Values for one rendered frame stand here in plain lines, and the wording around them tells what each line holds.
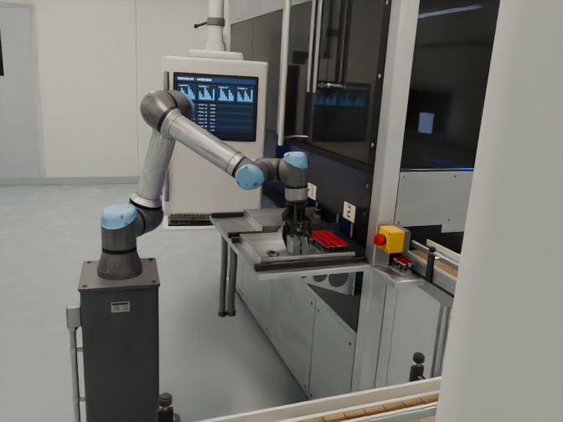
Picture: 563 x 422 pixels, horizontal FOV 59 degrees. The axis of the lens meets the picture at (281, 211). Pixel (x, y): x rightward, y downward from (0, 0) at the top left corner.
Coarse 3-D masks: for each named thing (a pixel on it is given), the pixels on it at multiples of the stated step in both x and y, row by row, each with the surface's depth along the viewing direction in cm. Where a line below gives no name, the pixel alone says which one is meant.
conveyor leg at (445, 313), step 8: (440, 312) 159; (448, 312) 156; (440, 320) 159; (448, 320) 157; (440, 328) 159; (448, 328) 158; (440, 336) 159; (440, 344) 160; (440, 352) 160; (432, 360) 163; (440, 360) 161; (432, 368) 163; (440, 368) 162; (432, 376) 164
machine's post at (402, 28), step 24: (408, 0) 148; (408, 24) 150; (408, 48) 152; (408, 72) 154; (384, 96) 158; (384, 120) 159; (384, 144) 159; (384, 168) 160; (384, 192) 162; (384, 216) 165; (384, 264) 170; (384, 288) 172; (360, 312) 177; (360, 336) 178; (360, 360) 179; (360, 384) 180
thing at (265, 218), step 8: (264, 208) 222; (272, 208) 223; (280, 208) 224; (312, 208) 230; (248, 216) 212; (256, 216) 221; (264, 216) 222; (272, 216) 223; (280, 216) 223; (312, 216) 227; (256, 224) 202; (264, 224) 209; (272, 224) 210; (280, 224) 210; (312, 224) 203; (320, 224) 204; (328, 224) 205; (336, 224) 206
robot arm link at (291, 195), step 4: (288, 188) 166; (304, 188) 160; (308, 188) 164; (288, 192) 160; (292, 192) 160; (296, 192) 159; (300, 192) 160; (304, 192) 160; (288, 196) 161; (292, 196) 160; (296, 196) 160; (300, 196) 160; (304, 196) 161; (288, 200) 162; (292, 200) 160; (296, 200) 160; (300, 200) 160; (304, 200) 162
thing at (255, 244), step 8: (280, 232) 189; (240, 240) 183; (248, 240) 185; (256, 240) 187; (264, 240) 188; (272, 240) 189; (280, 240) 190; (296, 240) 191; (248, 248) 174; (256, 248) 180; (264, 248) 180; (272, 248) 181; (280, 248) 181; (296, 248) 182; (256, 256) 165; (264, 256) 172; (280, 256) 163; (288, 256) 164; (296, 256) 165; (304, 256) 166; (312, 256) 167; (320, 256) 168; (328, 256) 169; (336, 256) 170; (344, 256) 171
